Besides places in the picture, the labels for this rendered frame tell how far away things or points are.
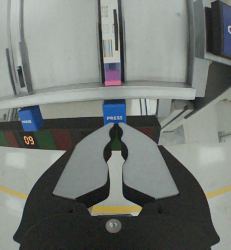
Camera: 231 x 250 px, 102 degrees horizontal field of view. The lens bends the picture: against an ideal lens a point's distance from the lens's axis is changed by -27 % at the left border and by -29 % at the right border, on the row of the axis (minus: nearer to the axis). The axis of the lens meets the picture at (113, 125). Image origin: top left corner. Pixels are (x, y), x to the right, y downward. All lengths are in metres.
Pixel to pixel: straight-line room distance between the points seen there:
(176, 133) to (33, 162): 1.04
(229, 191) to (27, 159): 1.64
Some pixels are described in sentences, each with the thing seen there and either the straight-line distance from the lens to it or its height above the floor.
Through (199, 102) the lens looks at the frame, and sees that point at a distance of 0.23.
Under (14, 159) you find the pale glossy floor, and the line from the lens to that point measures 1.20.
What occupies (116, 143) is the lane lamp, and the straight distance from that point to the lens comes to 0.18.
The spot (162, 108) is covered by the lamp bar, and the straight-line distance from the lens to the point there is 0.19.
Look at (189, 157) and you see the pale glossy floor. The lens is 0.96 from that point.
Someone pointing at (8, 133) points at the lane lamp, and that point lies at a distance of 0.25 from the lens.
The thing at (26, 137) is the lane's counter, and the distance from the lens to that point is 0.23.
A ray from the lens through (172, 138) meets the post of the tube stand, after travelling 0.90.
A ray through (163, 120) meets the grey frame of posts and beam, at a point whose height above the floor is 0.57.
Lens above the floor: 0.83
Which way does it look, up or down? 76 degrees down
